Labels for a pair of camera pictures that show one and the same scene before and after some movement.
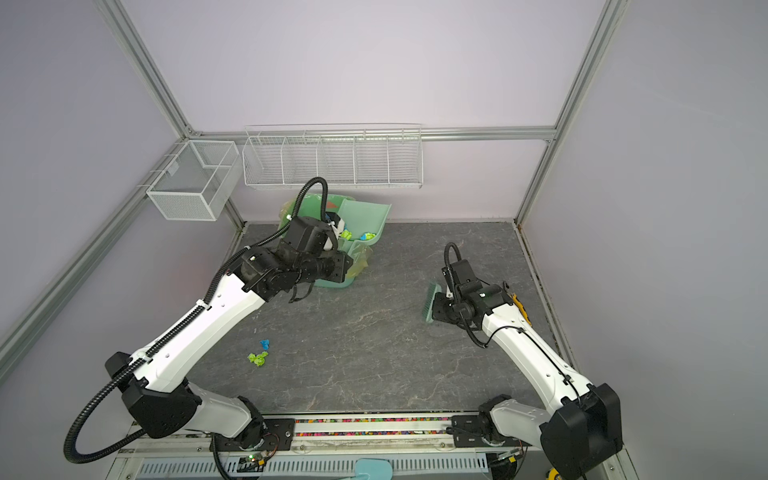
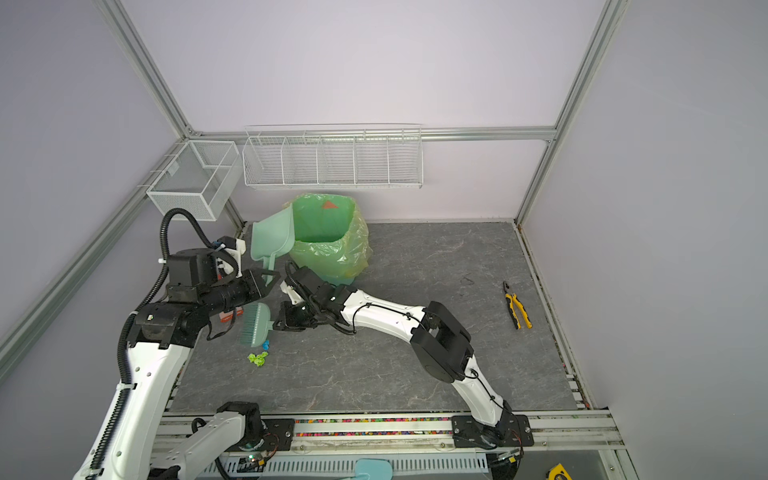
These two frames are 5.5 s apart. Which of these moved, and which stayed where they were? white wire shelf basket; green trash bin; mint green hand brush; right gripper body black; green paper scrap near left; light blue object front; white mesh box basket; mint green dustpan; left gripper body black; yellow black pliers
Moved: mint green hand brush; right gripper body black; left gripper body black; mint green dustpan
Stayed: white mesh box basket; yellow black pliers; white wire shelf basket; light blue object front; green paper scrap near left; green trash bin
